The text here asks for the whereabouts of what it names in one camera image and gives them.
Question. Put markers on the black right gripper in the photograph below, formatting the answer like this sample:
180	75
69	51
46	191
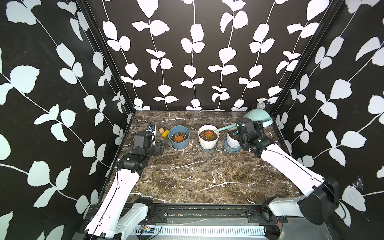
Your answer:
259	127

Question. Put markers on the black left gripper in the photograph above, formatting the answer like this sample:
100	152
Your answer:
159	147

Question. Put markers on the mint green watering can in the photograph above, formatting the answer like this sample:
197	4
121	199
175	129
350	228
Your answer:
254	115

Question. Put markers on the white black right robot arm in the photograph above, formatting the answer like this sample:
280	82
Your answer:
320	195

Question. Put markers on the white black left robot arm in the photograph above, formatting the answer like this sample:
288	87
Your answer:
107	223

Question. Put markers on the orange red succulent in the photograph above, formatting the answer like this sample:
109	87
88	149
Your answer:
178	138

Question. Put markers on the red green succulent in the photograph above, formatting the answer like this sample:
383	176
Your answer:
208	135

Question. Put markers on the white ringed plant pot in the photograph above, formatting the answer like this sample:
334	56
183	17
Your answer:
232	143

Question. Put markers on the yellow wooden block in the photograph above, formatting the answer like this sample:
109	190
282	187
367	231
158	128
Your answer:
165	134

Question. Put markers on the blue saucer under white pot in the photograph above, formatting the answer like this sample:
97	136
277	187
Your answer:
229	149

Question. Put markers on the red microphone on tripod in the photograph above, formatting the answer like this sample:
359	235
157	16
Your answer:
261	106

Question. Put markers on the blue ribbed plant pot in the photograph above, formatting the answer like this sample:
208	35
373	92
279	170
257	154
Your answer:
179	130

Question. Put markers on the blue saucer under cream pot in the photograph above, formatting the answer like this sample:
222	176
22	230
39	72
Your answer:
209	150

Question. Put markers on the cream ribbed plant pot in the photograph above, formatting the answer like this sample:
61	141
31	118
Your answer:
205	144

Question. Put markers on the black front mounting rail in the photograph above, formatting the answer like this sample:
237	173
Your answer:
260	214

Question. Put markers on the white slotted cable duct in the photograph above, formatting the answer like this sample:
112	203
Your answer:
202	231

